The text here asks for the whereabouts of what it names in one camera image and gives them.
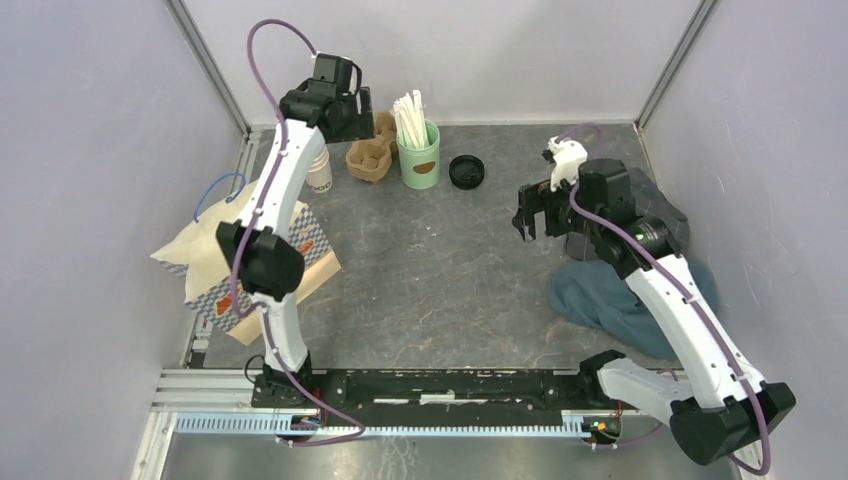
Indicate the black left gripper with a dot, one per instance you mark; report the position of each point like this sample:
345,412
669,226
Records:
361,125

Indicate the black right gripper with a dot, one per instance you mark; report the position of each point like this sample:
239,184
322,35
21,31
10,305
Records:
534,198

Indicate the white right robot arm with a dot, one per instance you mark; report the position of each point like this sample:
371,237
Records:
726,404

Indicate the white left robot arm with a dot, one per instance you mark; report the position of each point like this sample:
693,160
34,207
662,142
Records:
263,263

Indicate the brown cardboard cup carrier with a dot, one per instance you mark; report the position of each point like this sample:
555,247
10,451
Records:
370,159

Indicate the stack of white paper cups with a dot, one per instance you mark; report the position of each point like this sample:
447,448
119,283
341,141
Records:
319,176

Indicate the white paper-wrapped straws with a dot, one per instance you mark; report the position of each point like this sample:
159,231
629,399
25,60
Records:
408,113

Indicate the black spare cup lid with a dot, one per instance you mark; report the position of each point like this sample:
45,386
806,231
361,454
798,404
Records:
466,172

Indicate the green straw holder cup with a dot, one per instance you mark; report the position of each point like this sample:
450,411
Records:
420,168

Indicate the teal blue cloth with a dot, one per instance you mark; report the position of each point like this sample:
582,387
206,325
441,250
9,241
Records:
590,294

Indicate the grey checked cloth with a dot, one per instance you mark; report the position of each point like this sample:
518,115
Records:
649,200

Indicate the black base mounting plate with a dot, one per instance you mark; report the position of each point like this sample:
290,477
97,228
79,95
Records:
432,398

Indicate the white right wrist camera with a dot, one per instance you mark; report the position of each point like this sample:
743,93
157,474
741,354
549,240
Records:
566,155

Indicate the aluminium frame rail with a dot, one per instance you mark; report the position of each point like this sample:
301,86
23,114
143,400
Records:
205,401

